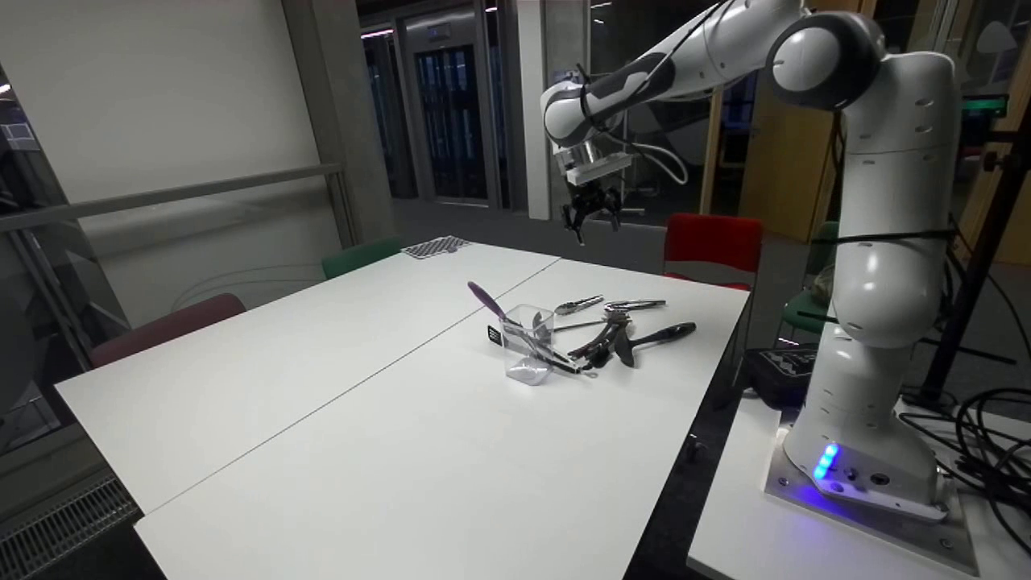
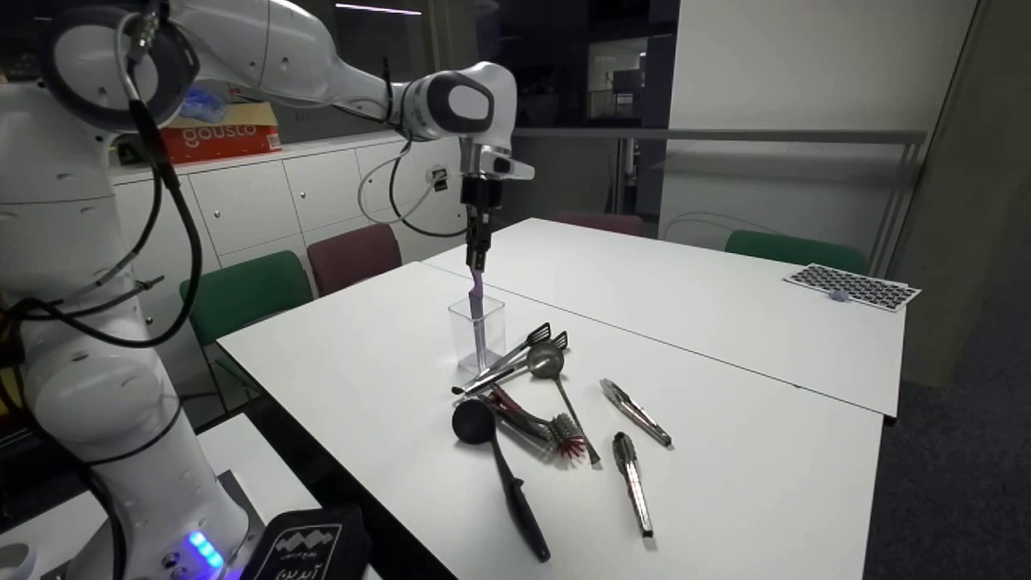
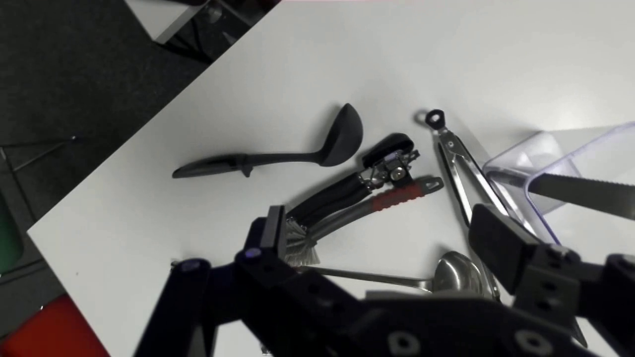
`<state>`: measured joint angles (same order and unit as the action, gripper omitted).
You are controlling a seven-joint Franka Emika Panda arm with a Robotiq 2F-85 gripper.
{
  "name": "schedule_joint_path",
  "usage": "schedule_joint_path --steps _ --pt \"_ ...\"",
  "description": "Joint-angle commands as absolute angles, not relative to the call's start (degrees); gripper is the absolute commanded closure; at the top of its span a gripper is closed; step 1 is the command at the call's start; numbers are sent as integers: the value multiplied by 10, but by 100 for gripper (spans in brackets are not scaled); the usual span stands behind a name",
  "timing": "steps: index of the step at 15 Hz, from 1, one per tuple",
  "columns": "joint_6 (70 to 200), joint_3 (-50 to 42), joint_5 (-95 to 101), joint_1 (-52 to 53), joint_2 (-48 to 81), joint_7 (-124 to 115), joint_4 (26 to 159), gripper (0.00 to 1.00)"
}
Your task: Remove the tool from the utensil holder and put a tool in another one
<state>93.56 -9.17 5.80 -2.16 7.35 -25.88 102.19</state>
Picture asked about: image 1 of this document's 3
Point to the dark red chair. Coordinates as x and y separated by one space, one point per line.
173 324

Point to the bright red chair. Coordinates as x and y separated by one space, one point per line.
713 244

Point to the grey floor vent grille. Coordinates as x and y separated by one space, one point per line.
54 534

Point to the black ladle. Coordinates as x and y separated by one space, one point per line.
673 331

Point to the black camera stand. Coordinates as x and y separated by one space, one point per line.
970 279

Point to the steel tongs with black grip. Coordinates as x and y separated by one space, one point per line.
634 307

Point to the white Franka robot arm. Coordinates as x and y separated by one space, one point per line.
892 214

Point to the grey metal handrail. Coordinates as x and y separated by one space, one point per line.
163 199

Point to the black control box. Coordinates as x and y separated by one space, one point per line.
776 374

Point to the small steel tongs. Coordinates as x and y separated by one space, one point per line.
582 305

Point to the green chair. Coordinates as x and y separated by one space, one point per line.
359 258

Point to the black can opener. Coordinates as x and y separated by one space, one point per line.
623 350

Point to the upright silver utensil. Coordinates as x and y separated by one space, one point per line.
484 298

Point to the grey robot mounting plate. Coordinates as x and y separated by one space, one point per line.
935 543

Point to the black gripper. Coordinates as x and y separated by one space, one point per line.
594 202

